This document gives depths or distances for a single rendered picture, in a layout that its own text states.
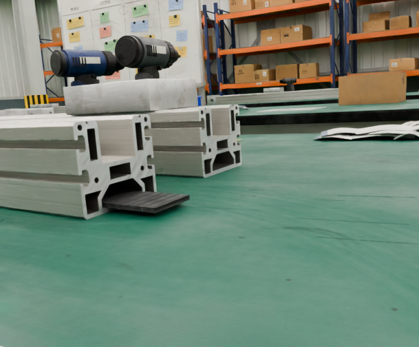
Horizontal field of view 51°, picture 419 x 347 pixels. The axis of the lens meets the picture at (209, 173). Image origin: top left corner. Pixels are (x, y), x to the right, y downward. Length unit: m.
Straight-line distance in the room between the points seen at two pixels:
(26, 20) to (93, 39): 5.00
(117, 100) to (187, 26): 3.16
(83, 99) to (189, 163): 0.19
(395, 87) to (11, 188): 2.13
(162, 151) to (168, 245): 0.28
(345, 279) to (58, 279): 0.16
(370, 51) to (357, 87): 8.55
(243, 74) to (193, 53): 7.22
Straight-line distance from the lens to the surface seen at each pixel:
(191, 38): 3.72
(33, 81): 9.13
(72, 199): 0.41
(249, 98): 4.29
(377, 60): 10.96
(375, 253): 0.29
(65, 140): 0.42
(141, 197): 0.42
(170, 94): 0.60
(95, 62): 1.05
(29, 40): 9.21
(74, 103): 0.67
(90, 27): 4.37
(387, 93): 2.42
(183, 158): 0.55
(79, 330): 0.22
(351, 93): 2.46
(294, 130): 2.02
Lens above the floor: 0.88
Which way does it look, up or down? 10 degrees down
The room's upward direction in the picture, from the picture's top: 4 degrees counter-clockwise
